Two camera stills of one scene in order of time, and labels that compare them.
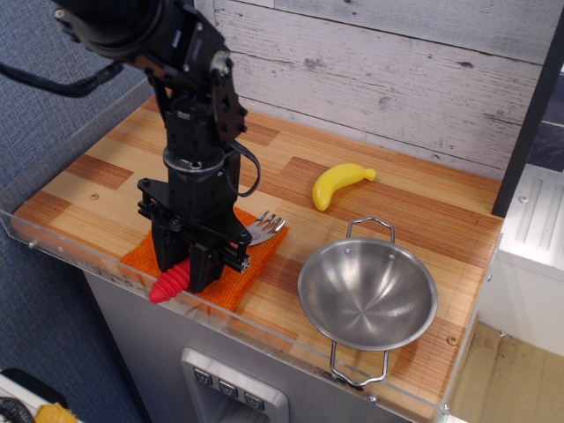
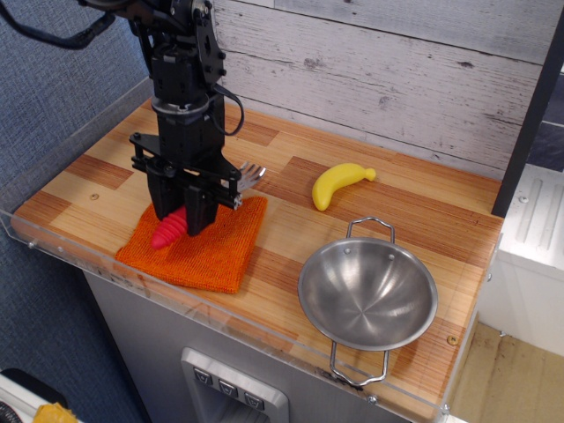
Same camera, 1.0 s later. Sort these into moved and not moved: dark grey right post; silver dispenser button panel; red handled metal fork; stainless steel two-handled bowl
Moved: red handled metal fork
Not moved: dark grey right post; stainless steel two-handled bowl; silver dispenser button panel
